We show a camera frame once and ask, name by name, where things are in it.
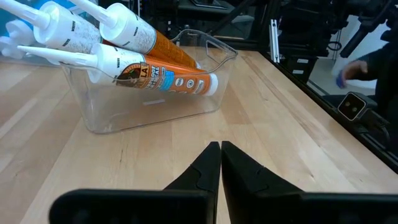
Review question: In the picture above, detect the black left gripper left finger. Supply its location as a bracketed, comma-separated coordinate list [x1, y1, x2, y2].
[49, 141, 221, 224]

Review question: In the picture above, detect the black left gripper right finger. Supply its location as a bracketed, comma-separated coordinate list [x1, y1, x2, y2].
[221, 141, 398, 224]

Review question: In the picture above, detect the orange silicone tube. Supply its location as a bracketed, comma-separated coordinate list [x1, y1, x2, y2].
[17, 42, 219, 97]
[0, 0, 105, 55]
[68, 0, 201, 70]

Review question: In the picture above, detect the clear plastic bin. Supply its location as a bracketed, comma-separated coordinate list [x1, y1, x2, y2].
[58, 29, 239, 134]

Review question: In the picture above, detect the small blue object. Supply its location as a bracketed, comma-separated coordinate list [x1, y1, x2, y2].
[335, 70, 348, 90]

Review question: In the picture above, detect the person's hand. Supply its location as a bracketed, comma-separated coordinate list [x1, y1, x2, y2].
[340, 60, 369, 82]

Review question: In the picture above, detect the person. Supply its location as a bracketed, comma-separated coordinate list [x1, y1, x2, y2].
[357, 40, 398, 125]

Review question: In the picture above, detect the black aluminium frame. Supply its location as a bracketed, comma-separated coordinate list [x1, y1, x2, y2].
[214, 0, 398, 175]

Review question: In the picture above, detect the table-level camera box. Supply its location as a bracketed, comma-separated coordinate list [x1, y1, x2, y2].
[337, 91, 368, 122]

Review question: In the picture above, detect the silver corner bracket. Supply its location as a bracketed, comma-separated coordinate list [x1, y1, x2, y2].
[269, 18, 281, 63]

